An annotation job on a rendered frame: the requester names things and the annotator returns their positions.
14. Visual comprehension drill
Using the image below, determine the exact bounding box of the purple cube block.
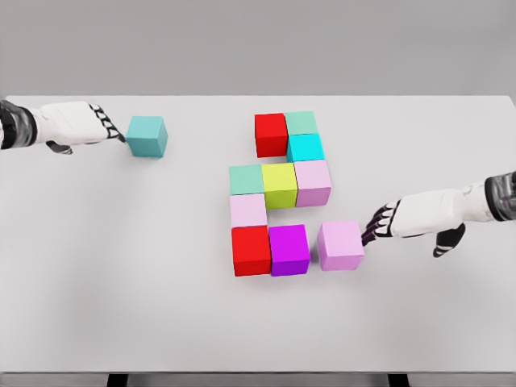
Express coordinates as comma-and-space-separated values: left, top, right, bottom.
268, 223, 311, 277

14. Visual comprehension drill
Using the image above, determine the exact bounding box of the cyan cube block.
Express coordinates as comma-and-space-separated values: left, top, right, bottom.
286, 133, 326, 163

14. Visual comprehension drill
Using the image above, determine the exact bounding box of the teal cube block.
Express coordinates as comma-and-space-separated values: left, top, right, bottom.
125, 115, 169, 159

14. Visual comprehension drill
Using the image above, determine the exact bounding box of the light pink cube block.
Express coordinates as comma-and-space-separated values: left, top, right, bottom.
293, 160, 333, 209
316, 220, 365, 273
229, 193, 269, 230

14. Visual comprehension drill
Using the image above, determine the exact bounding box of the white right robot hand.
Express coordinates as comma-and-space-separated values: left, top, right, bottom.
360, 190, 467, 259

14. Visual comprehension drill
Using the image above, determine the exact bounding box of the red cube block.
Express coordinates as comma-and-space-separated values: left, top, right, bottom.
231, 225, 273, 278
254, 112, 289, 159

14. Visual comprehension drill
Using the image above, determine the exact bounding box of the mint green cube block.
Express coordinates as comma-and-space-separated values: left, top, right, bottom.
228, 164, 265, 197
284, 110, 318, 137

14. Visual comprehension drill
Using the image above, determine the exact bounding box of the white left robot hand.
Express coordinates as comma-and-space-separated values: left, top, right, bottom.
44, 101, 127, 156

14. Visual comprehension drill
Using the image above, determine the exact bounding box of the yellow-green cube block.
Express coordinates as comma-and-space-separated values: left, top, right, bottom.
260, 162, 299, 210

